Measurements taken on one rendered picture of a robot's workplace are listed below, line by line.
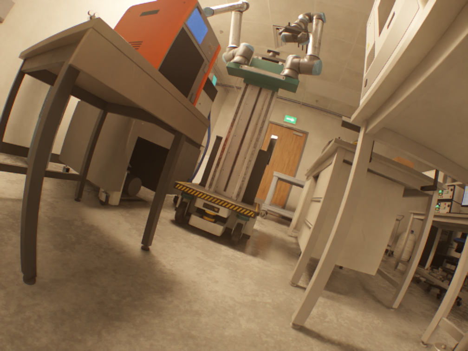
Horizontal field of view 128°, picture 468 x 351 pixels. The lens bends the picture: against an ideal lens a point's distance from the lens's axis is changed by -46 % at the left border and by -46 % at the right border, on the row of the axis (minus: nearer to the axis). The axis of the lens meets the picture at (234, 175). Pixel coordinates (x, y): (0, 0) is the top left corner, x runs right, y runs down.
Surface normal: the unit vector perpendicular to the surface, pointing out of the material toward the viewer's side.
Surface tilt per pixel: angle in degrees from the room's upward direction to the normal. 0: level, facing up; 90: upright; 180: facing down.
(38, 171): 90
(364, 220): 90
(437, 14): 180
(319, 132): 90
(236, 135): 90
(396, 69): 180
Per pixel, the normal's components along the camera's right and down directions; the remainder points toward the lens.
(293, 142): -0.23, -0.11
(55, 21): 0.91, 0.32
